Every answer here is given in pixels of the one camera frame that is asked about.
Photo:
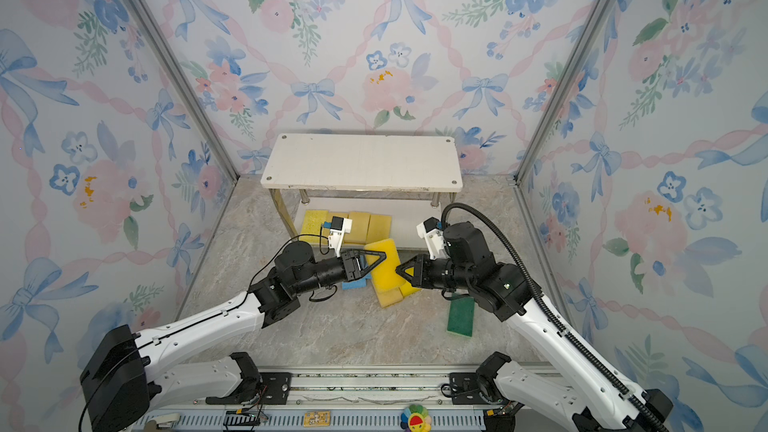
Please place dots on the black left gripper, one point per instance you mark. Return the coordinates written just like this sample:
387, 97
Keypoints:
349, 263

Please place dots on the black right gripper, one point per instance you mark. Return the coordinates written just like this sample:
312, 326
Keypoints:
422, 271

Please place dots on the pale yellow sponge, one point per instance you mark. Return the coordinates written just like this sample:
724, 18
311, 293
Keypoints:
389, 297

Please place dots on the yellow green-backed sponge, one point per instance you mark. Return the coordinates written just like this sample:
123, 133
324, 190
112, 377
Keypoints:
379, 228

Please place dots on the yellow orange-backed sponge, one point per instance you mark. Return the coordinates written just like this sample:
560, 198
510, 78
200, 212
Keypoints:
359, 229

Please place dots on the bright yellow cellulose sponge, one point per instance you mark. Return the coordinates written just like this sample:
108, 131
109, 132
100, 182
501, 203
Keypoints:
312, 230

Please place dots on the green scouring sponge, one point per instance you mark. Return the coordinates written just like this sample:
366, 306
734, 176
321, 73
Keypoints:
461, 316

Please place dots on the bright yellow foam sponge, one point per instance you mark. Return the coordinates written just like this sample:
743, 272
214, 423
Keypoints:
407, 289

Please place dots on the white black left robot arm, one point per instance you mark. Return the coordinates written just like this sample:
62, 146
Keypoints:
123, 376

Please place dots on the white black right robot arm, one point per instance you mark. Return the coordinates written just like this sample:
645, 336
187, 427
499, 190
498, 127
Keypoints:
595, 396

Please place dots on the white two-tier metal shelf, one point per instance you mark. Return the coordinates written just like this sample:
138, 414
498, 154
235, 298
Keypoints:
408, 178

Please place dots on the left blue sponge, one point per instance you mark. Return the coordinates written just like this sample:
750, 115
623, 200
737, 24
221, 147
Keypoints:
356, 284

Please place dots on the colourful round toy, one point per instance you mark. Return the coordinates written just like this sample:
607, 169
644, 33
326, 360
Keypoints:
415, 418

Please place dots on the small yellow tag board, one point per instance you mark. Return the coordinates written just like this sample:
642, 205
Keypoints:
313, 419

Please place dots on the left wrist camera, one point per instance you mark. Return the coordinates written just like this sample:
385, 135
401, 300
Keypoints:
334, 232

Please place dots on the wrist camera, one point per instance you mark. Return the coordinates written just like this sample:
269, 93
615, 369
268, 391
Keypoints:
430, 231
334, 232

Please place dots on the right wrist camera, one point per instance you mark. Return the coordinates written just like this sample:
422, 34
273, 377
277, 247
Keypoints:
430, 231

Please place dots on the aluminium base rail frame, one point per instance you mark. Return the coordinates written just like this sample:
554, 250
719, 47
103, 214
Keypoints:
360, 399

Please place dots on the aluminium left corner post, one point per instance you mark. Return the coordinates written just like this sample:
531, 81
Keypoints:
172, 67

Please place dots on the aluminium corner post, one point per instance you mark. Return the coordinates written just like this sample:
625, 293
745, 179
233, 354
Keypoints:
582, 48
172, 67

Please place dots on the aluminium right corner post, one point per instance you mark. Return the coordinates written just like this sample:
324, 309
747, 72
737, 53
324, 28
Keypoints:
582, 48

